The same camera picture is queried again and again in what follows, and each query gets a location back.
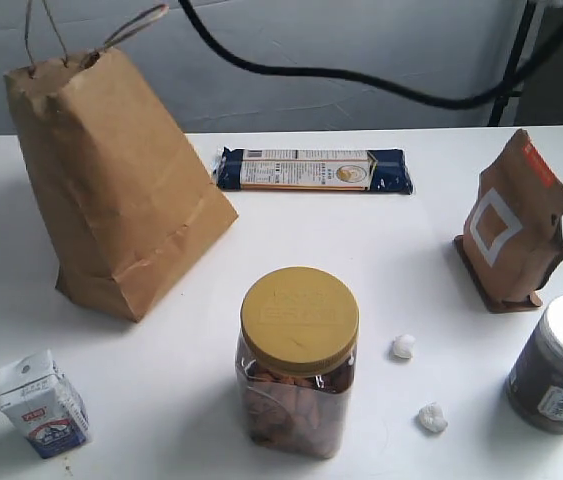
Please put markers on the brown paper bag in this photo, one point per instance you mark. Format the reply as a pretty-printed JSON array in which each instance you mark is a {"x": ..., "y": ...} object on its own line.
[{"x": 128, "y": 204}]

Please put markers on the dark blue pasta packet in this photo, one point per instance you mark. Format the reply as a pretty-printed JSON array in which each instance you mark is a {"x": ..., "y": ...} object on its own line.
[{"x": 366, "y": 171}]

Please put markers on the clear jar yellow lid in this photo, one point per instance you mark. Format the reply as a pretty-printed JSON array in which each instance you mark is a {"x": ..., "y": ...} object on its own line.
[{"x": 295, "y": 360}]

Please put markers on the upper white crumpled paper ball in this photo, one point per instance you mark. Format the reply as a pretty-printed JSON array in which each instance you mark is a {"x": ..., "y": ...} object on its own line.
[{"x": 402, "y": 347}]

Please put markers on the white crumpled paper ball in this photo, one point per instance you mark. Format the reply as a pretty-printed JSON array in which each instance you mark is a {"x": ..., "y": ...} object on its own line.
[
  {"x": 432, "y": 419},
  {"x": 402, "y": 347}
]

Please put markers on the brown wooden pouch stand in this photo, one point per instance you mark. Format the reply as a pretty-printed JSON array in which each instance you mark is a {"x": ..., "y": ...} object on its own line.
[{"x": 530, "y": 303}]

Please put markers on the lower white crumpled paper ball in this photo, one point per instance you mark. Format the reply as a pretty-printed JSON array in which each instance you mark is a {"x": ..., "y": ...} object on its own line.
[{"x": 432, "y": 419}]

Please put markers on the brown kraft standup pouch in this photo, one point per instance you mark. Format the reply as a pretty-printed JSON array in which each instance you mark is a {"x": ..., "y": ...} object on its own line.
[{"x": 513, "y": 233}]

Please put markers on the black light stand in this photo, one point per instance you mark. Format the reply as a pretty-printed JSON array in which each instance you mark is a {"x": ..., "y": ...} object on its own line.
[{"x": 502, "y": 101}]

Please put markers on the small white blue milk carton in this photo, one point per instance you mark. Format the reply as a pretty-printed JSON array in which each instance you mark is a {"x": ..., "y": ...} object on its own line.
[{"x": 43, "y": 405}]

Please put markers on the dark jar white lid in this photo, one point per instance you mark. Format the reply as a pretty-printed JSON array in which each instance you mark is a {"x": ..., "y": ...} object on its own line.
[{"x": 534, "y": 386}]

